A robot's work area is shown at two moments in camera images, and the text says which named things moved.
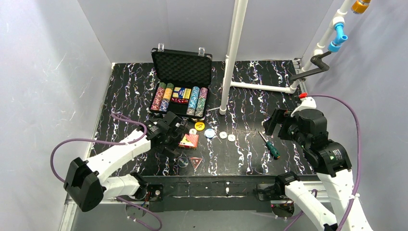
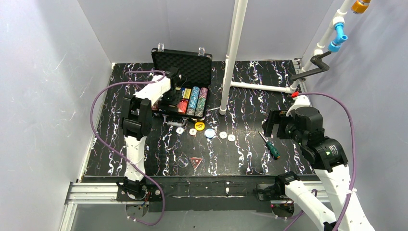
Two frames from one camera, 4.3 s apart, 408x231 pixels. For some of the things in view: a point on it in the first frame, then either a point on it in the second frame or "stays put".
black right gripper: (280, 124) stays put
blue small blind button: (209, 133) stays put
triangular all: (195, 161) stays put
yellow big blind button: (199, 126) stays put
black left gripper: (172, 128) to (172, 96)
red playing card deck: (189, 141) to (182, 106)
